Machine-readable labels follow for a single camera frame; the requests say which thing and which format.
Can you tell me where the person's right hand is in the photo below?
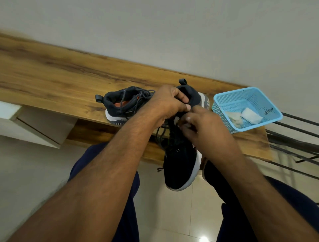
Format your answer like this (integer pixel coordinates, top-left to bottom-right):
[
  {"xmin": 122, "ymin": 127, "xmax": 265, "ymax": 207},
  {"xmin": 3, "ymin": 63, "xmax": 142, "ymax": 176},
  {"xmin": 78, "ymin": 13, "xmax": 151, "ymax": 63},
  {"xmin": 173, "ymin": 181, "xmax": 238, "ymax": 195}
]
[{"xmin": 177, "ymin": 105, "xmax": 242, "ymax": 165}]

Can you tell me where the person's left hand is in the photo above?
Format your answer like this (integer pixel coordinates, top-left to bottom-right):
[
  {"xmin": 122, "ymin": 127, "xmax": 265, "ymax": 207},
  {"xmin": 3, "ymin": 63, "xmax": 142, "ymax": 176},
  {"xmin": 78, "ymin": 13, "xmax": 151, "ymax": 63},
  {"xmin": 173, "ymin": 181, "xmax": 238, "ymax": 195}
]
[{"xmin": 142, "ymin": 84, "xmax": 192, "ymax": 128}]

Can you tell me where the used wipe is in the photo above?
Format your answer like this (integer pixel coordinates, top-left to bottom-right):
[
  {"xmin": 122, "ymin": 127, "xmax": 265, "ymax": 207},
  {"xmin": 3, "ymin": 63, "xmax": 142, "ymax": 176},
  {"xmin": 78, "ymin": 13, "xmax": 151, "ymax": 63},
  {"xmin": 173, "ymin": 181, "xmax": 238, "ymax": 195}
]
[{"xmin": 225, "ymin": 111, "xmax": 244, "ymax": 129}]

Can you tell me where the white wipe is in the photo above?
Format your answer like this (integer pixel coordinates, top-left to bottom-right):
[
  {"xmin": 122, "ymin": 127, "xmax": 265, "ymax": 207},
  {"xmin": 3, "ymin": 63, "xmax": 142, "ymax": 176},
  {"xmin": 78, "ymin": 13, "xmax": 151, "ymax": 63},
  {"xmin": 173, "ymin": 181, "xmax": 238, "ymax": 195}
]
[{"xmin": 240, "ymin": 107, "xmax": 264, "ymax": 125}]

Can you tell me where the black metal shoe rack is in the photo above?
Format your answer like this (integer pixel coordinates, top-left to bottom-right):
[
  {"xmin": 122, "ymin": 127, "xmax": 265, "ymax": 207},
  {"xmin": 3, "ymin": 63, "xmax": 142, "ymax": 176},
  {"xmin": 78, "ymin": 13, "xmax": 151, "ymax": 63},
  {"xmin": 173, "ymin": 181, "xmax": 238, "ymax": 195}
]
[{"xmin": 265, "ymin": 112, "xmax": 319, "ymax": 181}]

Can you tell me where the person's right forearm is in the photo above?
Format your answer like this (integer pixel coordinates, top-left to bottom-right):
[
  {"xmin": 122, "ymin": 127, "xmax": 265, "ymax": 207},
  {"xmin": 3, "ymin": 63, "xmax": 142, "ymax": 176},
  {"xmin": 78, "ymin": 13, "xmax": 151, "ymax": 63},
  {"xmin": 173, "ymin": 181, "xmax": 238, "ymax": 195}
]
[{"xmin": 214, "ymin": 152, "xmax": 319, "ymax": 242}]

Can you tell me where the person's left forearm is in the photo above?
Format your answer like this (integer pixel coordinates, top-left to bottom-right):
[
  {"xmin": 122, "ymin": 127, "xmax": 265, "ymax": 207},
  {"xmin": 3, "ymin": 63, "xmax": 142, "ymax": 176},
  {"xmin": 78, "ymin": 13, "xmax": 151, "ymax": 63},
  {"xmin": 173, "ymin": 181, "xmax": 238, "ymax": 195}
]
[{"xmin": 7, "ymin": 109, "xmax": 165, "ymax": 242}]

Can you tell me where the blue plastic basket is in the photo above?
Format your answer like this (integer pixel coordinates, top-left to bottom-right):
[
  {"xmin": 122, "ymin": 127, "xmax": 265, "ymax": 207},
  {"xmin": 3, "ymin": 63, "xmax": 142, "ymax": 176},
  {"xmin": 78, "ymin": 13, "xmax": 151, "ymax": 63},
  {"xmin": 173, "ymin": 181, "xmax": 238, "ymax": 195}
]
[{"xmin": 211, "ymin": 86, "xmax": 283, "ymax": 134}]

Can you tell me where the wooden table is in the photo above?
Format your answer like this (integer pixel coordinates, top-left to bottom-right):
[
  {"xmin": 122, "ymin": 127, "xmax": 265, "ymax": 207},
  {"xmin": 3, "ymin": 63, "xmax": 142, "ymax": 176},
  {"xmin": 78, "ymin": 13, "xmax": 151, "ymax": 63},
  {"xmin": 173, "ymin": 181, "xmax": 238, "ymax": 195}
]
[{"xmin": 0, "ymin": 34, "xmax": 273, "ymax": 165}]

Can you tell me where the white drawer unit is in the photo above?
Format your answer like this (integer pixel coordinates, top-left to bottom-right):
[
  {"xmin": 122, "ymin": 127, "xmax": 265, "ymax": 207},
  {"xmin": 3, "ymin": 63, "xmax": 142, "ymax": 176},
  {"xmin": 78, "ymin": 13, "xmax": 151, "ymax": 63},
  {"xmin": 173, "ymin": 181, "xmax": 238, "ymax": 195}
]
[{"xmin": 0, "ymin": 100, "xmax": 78, "ymax": 149}]

